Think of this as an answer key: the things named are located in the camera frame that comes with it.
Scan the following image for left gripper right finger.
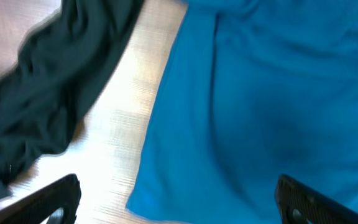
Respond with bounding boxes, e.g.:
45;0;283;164
275;175;358;224

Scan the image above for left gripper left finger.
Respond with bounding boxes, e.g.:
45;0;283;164
0;174;81;224

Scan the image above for blue t-shirt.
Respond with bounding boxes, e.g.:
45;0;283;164
127;0;358;223

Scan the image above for black t-shirt with logo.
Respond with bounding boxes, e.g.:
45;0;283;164
0;0;142;199

